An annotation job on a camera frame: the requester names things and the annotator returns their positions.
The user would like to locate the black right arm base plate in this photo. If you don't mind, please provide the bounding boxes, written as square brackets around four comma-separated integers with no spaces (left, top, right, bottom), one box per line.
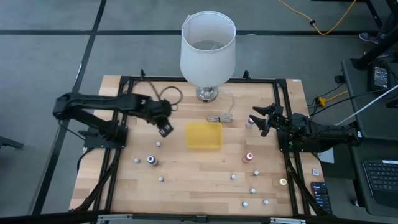
[277,129,321,153]

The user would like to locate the black side desk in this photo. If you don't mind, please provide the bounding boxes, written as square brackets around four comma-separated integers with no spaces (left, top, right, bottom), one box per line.
[341,58,398,218]

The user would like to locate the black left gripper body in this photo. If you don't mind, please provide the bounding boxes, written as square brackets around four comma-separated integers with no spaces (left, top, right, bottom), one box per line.
[141,98,174,126]

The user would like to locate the person's shoe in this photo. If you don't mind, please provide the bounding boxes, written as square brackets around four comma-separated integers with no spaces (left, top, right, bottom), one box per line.
[358,32,382,44]

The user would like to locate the black smartphone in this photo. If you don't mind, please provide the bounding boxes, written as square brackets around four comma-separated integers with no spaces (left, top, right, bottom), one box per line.
[310,182,333,215]

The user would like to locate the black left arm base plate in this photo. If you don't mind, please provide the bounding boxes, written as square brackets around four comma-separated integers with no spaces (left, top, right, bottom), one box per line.
[78,124,129,149]

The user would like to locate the yellow plug with orange cord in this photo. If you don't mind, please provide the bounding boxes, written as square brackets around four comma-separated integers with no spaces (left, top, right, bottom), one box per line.
[317,90,349,107]

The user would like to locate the black power adapter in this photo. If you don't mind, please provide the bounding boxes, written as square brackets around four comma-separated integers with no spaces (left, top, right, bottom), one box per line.
[366,62,392,93]

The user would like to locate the white shade chrome table lamp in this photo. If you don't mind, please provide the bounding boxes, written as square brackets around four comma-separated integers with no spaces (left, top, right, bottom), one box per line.
[179,11,236,103]

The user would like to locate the white paper sheet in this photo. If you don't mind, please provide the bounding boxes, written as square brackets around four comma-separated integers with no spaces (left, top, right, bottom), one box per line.
[317,147,335,164]

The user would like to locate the black keyboard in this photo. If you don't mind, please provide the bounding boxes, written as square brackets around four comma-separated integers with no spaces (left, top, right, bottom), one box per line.
[362,159,398,208]

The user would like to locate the yellow extension cable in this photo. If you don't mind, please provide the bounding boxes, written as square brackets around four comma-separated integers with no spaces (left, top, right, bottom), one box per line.
[278,0,358,36]

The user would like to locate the black stand leg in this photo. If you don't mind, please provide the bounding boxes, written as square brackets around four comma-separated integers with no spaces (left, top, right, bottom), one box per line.
[351,0,398,71]

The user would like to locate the yellow plastic tray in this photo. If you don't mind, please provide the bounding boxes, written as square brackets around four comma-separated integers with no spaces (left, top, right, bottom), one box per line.
[185,121,224,149]

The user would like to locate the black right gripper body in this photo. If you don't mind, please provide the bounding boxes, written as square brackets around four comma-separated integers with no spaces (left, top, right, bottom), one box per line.
[261,103,292,138]

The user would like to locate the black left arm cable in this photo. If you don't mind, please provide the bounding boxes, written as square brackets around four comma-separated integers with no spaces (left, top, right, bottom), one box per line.
[149,81,184,112]

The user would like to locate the black metal crossbar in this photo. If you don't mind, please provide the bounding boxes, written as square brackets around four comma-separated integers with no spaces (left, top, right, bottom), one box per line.
[0,210,398,224]

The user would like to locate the black furniture foot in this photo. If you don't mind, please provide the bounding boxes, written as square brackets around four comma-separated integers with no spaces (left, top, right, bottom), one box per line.
[0,136,24,150]

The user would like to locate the white rod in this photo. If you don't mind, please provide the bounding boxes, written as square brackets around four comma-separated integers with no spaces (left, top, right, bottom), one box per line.
[335,83,398,126]

